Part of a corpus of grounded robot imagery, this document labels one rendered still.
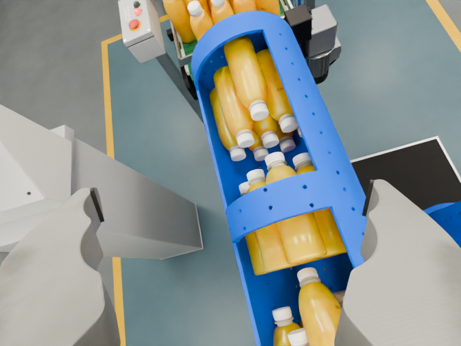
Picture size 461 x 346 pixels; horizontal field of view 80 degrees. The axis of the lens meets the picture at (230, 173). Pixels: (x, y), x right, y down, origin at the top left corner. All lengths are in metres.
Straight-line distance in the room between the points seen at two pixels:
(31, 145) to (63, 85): 2.27
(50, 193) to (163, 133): 1.44
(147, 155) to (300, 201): 1.78
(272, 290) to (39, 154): 0.65
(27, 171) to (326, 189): 0.65
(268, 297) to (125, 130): 1.92
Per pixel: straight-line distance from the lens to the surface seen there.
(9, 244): 0.99
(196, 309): 1.83
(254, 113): 0.61
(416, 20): 2.44
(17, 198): 0.84
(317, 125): 0.56
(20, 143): 0.81
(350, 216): 0.50
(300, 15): 1.01
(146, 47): 1.04
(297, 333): 0.58
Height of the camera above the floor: 1.69
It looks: 66 degrees down
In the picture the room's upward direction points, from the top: 40 degrees counter-clockwise
